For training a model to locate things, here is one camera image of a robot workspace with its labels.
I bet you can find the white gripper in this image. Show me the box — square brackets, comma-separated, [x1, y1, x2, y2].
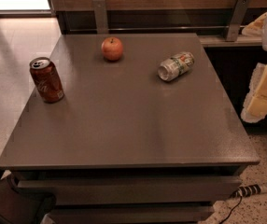
[241, 12, 267, 123]

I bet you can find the silver 7up can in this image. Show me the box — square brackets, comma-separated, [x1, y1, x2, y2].
[158, 51, 194, 81]

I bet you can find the dark robot base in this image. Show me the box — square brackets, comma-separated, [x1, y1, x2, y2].
[0, 175, 56, 224]

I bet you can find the red cola can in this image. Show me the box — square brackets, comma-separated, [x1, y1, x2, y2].
[29, 57, 64, 103]

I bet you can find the white power strip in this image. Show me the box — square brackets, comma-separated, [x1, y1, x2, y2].
[231, 183, 267, 198]

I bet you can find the red apple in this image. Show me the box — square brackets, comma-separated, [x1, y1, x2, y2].
[101, 36, 123, 62]

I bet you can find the upper grey drawer front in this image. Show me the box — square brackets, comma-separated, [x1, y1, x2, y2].
[19, 176, 241, 205]

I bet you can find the grey drawer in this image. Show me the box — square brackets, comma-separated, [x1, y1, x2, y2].
[19, 176, 241, 205]
[49, 206, 214, 224]

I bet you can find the lower grey drawer front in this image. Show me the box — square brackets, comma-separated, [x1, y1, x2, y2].
[49, 206, 214, 224]

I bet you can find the black power cable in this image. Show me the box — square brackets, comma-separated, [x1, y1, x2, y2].
[218, 196, 244, 224]

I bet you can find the left metal wall bracket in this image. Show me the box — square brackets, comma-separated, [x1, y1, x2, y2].
[92, 0, 109, 34]

